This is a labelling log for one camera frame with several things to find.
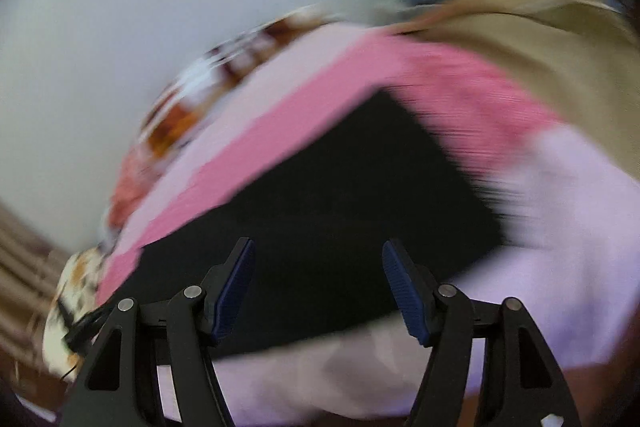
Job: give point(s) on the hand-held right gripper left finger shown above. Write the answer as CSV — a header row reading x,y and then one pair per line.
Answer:
x,y
234,289

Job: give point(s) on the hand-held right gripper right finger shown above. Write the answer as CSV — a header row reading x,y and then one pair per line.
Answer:
x,y
402,289

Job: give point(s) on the black pants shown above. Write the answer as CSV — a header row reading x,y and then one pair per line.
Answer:
x,y
325,207

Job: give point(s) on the khaki pants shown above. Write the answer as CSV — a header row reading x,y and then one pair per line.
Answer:
x,y
575,57

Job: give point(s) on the salmon striped pillow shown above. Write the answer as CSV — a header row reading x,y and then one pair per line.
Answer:
x,y
132,192

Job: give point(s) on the pink checked blanket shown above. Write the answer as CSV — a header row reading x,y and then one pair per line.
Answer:
x,y
550,257

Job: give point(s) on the floral cream pillow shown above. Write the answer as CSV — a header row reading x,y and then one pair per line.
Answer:
x,y
75,277

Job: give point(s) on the orange plaid pillow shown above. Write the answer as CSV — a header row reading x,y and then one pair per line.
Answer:
x,y
200,97

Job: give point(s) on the beige floral curtain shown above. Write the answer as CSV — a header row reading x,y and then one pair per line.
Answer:
x,y
20,267

